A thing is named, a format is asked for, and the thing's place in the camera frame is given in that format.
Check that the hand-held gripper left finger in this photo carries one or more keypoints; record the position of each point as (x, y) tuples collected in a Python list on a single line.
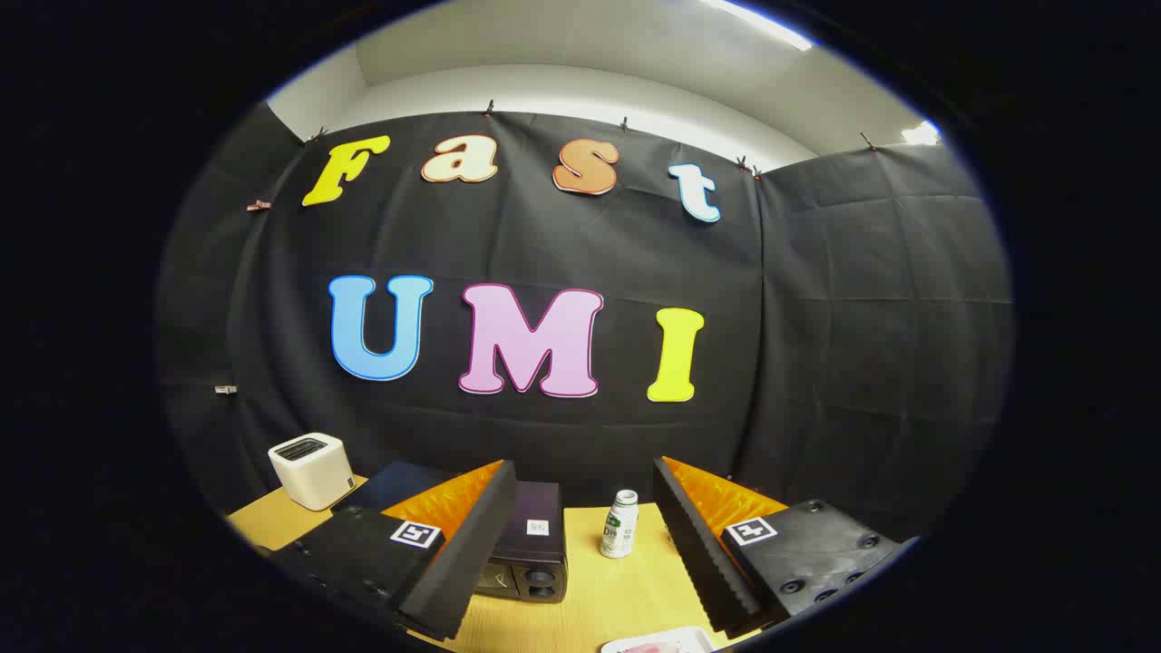
[(472, 544)]

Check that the white square plate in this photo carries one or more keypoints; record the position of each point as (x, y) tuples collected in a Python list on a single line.
[(694, 638)]

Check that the white slot toaster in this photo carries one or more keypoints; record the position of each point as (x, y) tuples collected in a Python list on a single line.
[(313, 476)]

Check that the white bottle green label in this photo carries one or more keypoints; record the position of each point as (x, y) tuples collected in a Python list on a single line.
[(619, 531)]

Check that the pink ham slice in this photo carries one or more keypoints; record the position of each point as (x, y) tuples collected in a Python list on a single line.
[(648, 648)]

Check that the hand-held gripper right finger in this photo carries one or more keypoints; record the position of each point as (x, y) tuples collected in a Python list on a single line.
[(694, 544)]

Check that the black toaster oven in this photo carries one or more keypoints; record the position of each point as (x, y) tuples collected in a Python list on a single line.
[(535, 544)]

